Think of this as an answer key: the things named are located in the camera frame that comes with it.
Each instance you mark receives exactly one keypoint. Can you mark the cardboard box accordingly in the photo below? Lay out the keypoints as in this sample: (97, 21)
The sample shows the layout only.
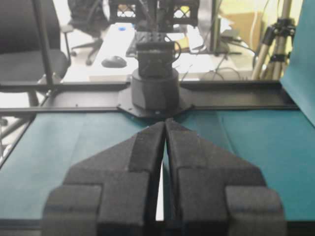
(248, 26)

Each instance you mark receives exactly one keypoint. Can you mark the teal table cloth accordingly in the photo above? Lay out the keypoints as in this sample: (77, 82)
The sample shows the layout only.
(280, 142)

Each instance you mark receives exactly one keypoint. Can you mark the black milk crate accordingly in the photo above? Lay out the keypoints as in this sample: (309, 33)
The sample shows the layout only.
(125, 11)

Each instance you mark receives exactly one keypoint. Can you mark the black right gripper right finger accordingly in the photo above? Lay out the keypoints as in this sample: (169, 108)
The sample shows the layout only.
(217, 193)

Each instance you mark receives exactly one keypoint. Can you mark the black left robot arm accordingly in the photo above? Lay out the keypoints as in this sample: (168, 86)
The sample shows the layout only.
(154, 90)

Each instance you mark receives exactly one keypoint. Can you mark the black computer mouse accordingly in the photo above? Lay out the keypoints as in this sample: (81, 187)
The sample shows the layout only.
(114, 62)

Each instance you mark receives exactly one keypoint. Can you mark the black vertical frame post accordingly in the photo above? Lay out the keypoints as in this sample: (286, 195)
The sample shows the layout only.
(43, 40)

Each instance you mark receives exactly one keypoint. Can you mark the black aluminium frame rail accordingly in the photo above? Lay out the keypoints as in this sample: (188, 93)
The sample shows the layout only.
(196, 95)

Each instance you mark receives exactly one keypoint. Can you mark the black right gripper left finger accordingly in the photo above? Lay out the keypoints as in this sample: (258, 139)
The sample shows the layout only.
(112, 193)

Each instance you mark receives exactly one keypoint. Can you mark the black office chair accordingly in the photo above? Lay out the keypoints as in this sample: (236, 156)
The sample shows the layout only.
(20, 54)
(88, 17)

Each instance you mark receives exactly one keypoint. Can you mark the camera tripod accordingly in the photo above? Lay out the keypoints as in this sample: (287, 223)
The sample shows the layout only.
(272, 57)

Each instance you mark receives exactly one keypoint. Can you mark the white desk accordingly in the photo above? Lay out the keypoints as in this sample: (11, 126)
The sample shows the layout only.
(195, 63)

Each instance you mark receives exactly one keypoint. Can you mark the black office chair near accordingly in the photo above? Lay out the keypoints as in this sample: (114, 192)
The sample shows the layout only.
(20, 54)

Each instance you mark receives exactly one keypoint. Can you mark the black office chair far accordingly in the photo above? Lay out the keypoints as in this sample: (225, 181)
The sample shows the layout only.
(88, 17)

